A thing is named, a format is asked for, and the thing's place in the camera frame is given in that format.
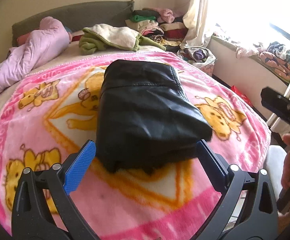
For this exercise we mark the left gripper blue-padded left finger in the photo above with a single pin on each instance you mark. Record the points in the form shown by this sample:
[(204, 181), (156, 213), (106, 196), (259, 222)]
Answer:
[(43, 208)]

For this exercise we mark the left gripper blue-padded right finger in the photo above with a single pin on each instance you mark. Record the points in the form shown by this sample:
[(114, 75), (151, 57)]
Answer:
[(247, 206)]

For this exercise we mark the black leather garment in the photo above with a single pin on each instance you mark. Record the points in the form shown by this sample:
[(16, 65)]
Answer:
[(145, 119)]

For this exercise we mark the clothes heap on windowsill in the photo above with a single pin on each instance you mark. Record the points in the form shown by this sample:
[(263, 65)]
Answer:
[(274, 56)]

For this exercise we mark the floral laundry basket with clothes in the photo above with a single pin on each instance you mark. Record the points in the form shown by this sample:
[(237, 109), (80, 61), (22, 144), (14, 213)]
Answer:
[(201, 58)]

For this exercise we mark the pile of folded clothes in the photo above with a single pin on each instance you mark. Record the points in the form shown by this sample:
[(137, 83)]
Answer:
[(162, 26)]

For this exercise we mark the person's right hand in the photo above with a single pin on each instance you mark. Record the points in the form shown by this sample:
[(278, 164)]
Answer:
[(285, 180)]

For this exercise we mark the red plastic bag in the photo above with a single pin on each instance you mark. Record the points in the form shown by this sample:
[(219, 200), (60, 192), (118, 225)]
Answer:
[(241, 95)]

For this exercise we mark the cream curtain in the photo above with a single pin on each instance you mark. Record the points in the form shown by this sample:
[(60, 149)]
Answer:
[(200, 22)]

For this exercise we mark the lilac quilted duvet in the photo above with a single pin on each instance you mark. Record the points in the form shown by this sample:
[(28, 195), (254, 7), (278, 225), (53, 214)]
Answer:
[(41, 46)]

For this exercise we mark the green and cream fleece blanket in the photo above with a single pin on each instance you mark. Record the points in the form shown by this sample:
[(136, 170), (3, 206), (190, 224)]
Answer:
[(101, 36)]

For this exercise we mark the dark grey bed headboard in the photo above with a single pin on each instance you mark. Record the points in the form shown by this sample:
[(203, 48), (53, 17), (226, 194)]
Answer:
[(77, 16)]

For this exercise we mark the window with dark frame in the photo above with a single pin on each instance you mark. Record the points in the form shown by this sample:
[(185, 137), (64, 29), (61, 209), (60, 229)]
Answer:
[(252, 21)]

